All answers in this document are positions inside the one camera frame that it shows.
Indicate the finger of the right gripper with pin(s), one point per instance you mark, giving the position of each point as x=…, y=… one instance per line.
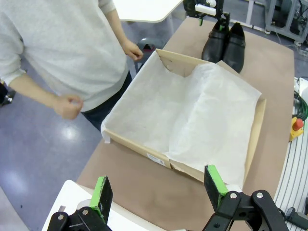
x=200, y=21
x=225, y=20

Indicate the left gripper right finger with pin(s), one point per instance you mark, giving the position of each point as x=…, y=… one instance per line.
x=216, y=190

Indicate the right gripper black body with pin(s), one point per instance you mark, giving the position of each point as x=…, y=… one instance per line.
x=190, y=6

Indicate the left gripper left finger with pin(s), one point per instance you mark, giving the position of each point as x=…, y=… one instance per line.
x=101, y=197

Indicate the black leather shoe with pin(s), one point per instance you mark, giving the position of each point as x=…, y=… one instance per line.
x=235, y=48
x=214, y=45

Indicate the brown cardboard shoe box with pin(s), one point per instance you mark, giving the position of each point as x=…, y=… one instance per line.
x=178, y=65

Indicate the person's left forearm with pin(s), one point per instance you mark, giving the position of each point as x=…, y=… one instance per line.
x=116, y=29

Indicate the person's right forearm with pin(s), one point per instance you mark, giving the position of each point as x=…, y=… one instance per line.
x=31, y=90

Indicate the white foam box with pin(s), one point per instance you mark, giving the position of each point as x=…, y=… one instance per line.
x=69, y=192

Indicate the bystander legs dark shoes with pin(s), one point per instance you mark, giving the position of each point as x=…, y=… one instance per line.
x=4, y=96

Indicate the person's left hand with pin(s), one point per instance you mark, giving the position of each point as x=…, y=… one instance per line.
x=132, y=51

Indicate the person's right hand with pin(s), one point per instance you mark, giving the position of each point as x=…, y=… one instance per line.
x=67, y=107

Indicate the white side table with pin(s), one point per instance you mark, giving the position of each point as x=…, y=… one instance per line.
x=144, y=9

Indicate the grey metal cart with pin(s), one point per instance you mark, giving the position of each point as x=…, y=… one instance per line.
x=270, y=14

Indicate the grey round stool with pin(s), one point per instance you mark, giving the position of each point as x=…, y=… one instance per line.
x=150, y=44

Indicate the white tissue wrapping paper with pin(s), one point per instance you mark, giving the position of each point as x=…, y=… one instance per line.
x=168, y=108

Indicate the yellow red emergency stop button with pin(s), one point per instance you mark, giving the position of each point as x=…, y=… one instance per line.
x=297, y=125

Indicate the person in grey sweater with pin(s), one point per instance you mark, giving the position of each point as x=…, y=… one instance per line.
x=60, y=43

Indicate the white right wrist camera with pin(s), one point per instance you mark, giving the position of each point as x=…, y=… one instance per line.
x=205, y=9

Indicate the aluminium rail frame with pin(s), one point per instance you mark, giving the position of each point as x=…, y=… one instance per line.
x=296, y=168

